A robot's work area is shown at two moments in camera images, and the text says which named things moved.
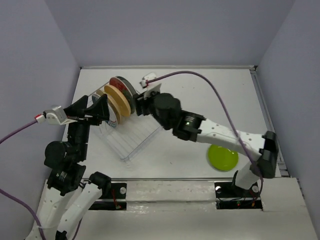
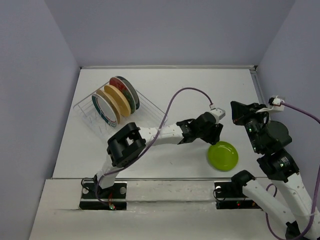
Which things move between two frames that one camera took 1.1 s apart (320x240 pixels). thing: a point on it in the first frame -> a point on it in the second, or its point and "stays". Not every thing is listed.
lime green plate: x=221 y=158 stays
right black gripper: x=141 y=105 -> x=246 y=115
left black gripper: x=81 y=119 -> x=215 y=132
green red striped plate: x=112 y=121 stays
